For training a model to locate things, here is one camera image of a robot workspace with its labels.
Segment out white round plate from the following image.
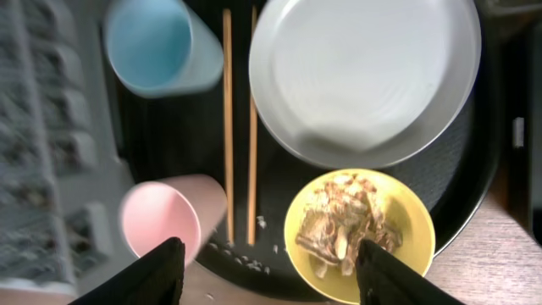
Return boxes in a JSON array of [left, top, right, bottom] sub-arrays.
[[249, 0, 482, 169]]

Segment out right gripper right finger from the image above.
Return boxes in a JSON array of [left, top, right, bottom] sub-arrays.
[[356, 239, 462, 305]]

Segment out yellow bowl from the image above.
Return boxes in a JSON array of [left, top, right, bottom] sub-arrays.
[[284, 169, 435, 304]]

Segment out grey plastic dishwasher rack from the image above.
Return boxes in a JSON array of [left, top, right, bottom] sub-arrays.
[[0, 0, 141, 297]]

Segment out round black serving tray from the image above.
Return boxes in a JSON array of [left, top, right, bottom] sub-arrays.
[[108, 1, 504, 303]]

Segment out brown food scraps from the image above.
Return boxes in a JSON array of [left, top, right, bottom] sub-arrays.
[[296, 174, 403, 279]]

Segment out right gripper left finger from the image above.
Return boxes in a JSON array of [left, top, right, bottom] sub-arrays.
[[69, 237, 185, 305]]

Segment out wooden chopstick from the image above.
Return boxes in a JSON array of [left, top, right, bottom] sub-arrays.
[[223, 9, 235, 245], [246, 4, 259, 247]]

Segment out light blue plastic cup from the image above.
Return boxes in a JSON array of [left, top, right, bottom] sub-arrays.
[[103, 0, 224, 98]]

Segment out pink plastic cup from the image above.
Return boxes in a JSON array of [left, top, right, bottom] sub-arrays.
[[119, 175, 227, 266]]

